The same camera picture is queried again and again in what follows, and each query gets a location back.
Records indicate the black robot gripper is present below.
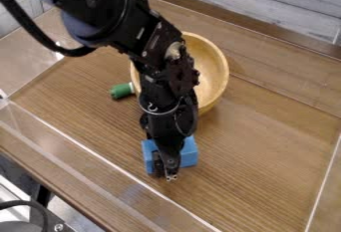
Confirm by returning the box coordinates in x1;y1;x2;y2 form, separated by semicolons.
133;21;199;181

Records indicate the blue foam block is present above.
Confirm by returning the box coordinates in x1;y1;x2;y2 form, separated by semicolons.
142;135;198;177

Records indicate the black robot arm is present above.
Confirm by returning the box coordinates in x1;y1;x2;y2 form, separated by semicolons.
0;0;199;180

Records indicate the light wooden bowl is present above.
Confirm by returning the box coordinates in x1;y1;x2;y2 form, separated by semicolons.
130;31;230;116

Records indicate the small green cylinder toy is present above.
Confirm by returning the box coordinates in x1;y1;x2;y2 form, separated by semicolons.
110;83;135;100

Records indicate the black metal base plate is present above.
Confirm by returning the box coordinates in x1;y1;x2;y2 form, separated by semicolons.
30;209;76;232

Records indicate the black cable lower left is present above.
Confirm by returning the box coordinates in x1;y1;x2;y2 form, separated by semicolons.
0;201;50;232

